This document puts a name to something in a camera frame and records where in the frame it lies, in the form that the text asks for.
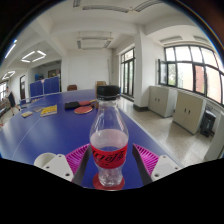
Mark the white two-door cabinet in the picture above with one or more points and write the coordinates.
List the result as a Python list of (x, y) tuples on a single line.
[(162, 101), (189, 112)]

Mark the flat round red coaster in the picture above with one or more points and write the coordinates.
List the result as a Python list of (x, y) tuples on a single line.
[(96, 183)]

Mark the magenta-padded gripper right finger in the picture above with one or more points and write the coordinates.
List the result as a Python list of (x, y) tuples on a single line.
[(146, 160)]

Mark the clear red-labelled drink bottle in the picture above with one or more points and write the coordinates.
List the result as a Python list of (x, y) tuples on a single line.
[(108, 146)]

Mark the brown chair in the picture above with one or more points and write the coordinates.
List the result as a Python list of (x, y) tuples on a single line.
[(72, 88)]

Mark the person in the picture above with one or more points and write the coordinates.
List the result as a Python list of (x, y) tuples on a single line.
[(11, 100)]

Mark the group of ceiling lights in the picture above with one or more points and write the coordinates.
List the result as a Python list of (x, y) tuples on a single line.
[(33, 56)]

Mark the red table tennis paddle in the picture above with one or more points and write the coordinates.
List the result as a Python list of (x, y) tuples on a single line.
[(84, 103), (83, 110)]

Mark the yellow book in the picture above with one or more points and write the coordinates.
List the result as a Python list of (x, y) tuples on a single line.
[(49, 110)]

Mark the tall black-framed glass door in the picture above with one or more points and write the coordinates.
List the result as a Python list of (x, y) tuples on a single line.
[(127, 73)]

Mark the large black-framed window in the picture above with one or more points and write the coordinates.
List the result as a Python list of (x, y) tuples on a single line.
[(191, 75)]

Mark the black bin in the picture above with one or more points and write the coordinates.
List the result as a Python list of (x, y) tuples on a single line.
[(208, 123)]

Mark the folded blue table tennis tables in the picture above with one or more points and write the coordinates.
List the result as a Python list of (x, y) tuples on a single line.
[(45, 87)]

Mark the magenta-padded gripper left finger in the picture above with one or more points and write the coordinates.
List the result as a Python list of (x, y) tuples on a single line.
[(76, 159)]

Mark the white ceiling air conditioner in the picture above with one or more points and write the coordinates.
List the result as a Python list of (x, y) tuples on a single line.
[(94, 42)]

